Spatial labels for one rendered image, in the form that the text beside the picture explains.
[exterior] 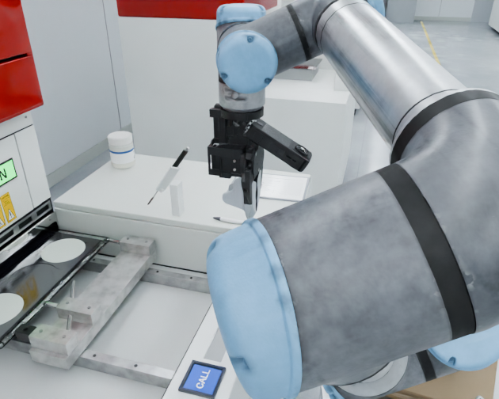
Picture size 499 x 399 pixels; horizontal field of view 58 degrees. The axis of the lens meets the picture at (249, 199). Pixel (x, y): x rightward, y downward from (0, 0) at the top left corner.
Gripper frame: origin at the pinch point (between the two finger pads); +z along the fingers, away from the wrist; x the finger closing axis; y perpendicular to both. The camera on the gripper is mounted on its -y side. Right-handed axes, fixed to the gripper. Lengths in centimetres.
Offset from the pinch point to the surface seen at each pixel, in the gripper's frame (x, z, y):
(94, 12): -270, -2, 207
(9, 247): 2, 17, 57
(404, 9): -1229, 79, -61
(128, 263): -6.7, 22.7, 32.7
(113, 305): 6.3, 23.7, 29.1
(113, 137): -39, 5, 53
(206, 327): 15.5, 14.7, 4.2
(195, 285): -8.0, 26.8, 16.5
